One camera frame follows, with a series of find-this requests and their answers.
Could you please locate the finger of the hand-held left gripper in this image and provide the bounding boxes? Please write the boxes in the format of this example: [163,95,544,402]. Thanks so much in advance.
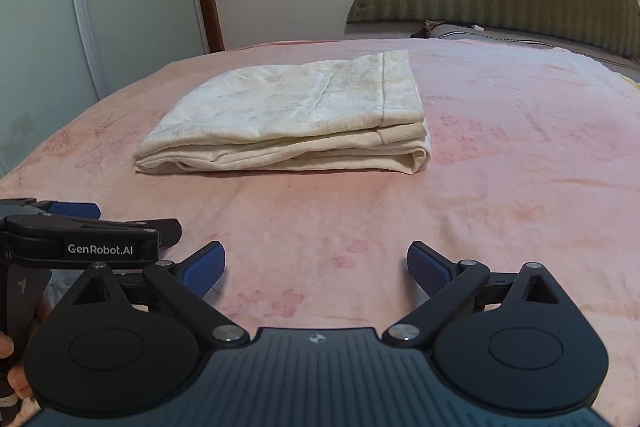
[31,200,102,221]
[125,217,182,262]

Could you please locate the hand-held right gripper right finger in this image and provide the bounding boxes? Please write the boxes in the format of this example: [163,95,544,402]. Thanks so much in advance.
[382,241,569,350]

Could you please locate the brown striped pillow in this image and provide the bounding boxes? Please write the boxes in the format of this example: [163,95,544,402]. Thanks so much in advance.
[410,19,484,40]

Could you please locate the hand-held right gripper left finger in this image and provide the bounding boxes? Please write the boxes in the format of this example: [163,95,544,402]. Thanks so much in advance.
[60,241,251,349]

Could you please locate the person's left hand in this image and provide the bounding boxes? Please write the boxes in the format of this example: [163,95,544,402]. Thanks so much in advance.
[0,294,52,404]

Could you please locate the pink blanket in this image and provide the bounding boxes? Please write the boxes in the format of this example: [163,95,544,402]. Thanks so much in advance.
[0,38,640,427]

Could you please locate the cream pants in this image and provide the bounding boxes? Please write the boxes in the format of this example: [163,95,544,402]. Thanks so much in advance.
[132,49,432,176]

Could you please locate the floral frosted glass door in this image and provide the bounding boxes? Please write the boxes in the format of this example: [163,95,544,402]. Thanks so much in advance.
[0,0,211,182]

